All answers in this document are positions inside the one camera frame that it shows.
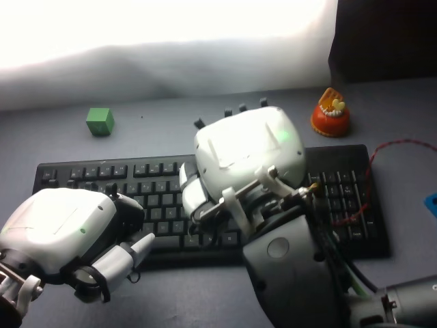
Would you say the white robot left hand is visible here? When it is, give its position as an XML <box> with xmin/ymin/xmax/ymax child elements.
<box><xmin>0</xmin><ymin>183</ymin><xmax>156</xmax><ymax>304</ymax></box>

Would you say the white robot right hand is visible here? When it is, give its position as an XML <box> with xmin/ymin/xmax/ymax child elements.
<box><xmin>179</xmin><ymin>98</ymin><xmax>307</xmax><ymax>228</ymax></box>

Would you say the black computer keyboard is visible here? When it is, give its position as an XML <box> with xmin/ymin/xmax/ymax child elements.
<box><xmin>32</xmin><ymin>143</ymin><xmax>390</xmax><ymax>271</ymax></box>

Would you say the orange toy cake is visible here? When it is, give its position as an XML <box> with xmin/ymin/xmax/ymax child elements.
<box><xmin>310</xmin><ymin>87</ymin><xmax>352</xmax><ymax>138</ymax></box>

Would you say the green cube block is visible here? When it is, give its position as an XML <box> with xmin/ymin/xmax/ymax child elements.
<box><xmin>85</xmin><ymin>107</ymin><xmax>115</xmax><ymax>137</ymax></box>

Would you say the white cloth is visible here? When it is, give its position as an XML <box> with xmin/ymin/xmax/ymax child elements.
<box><xmin>0</xmin><ymin>0</ymin><xmax>339</xmax><ymax>112</ymax></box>

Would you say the grey table cloth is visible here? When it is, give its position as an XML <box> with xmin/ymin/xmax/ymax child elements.
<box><xmin>0</xmin><ymin>77</ymin><xmax>437</xmax><ymax>328</ymax></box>

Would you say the dark cabinet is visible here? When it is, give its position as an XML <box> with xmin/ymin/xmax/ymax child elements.
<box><xmin>328</xmin><ymin>0</ymin><xmax>437</xmax><ymax>85</ymax></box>

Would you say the blue four-hole square plate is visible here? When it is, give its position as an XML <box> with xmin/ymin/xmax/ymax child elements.
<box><xmin>423</xmin><ymin>193</ymin><xmax>437</xmax><ymax>217</ymax></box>

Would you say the red and black twisted cable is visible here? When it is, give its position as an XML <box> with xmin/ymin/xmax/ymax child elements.
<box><xmin>333</xmin><ymin>138</ymin><xmax>437</xmax><ymax>228</ymax></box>

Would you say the green cable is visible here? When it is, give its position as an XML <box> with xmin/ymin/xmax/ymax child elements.
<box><xmin>324</xmin><ymin>232</ymin><xmax>373</xmax><ymax>298</ymax></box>

